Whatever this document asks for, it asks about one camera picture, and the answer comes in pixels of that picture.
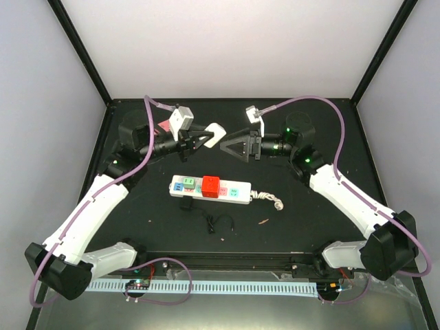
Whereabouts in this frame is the pink triangular socket adapter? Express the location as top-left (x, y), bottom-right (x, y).
top-left (155, 120), bottom-right (170, 135)

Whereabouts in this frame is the white power strip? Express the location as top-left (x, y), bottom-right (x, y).
top-left (169, 175), bottom-right (252, 205)

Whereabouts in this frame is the white plug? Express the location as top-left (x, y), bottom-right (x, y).
top-left (203, 122), bottom-right (226, 149)

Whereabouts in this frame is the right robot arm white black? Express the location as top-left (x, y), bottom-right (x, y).
top-left (220, 111), bottom-right (419, 281)

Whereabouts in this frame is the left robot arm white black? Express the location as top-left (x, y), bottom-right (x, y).
top-left (25, 107), bottom-right (226, 300)

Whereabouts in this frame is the red plug adapter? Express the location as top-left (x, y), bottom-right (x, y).
top-left (201, 175), bottom-right (220, 199)

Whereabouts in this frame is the green plug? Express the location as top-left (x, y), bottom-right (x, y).
top-left (183, 177), bottom-right (196, 190)

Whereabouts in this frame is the small black adapter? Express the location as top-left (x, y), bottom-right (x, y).
top-left (179, 196), bottom-right (193, 211)

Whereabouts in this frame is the left controller board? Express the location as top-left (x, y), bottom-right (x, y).
top-left (125, 279), bottom-right (151, 290)

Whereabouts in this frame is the controller board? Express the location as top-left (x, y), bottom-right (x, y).
top-left (316, 283), bottom-right (344, 294)
top-left (125, 279), bottom-right (151, 290)

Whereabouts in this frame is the right controller board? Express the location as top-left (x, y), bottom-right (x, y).
top-left (316, 283), bottom-right (344, 294)

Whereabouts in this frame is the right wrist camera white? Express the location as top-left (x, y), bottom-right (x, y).
top-left (245, 105), bottom-right (265, 138)

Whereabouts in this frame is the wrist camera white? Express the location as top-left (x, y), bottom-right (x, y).
top-left (168, 106), bottom-right (194, 141)
top-left (245, 105), bottom-right (265, 138)

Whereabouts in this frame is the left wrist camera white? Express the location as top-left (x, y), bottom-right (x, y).
top-left (168, 106), bottom-right (194, 141)

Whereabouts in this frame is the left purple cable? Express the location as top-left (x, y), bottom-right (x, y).
top-left (29, 95), bottom-right (193, 308)

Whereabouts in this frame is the purple cable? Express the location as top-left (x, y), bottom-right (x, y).
top-left (256, 95), bottom-right (433, 306)
top-left (29, 95), bottom-right (193, 308)

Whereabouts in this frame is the white braided cord with plug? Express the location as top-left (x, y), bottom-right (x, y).
top-left (250, 190), bottom-right (285, 211)

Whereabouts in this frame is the thin black wire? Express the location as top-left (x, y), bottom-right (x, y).
top-left (201, 209), bottom-right (237, 235)

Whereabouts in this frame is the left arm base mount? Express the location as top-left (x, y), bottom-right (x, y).
top-left (112, 257), bottom-right (168, 276)

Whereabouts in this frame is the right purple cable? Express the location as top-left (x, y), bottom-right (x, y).
top-left (256, 95), bottom-right (433, 306)

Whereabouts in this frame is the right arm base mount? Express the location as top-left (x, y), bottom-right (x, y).
top-left (289, 245), bottom-right (354, 280)

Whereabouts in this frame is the light blue slotted cable duct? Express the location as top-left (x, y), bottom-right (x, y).
top-left (86, 278), bottom-right (318, 298)

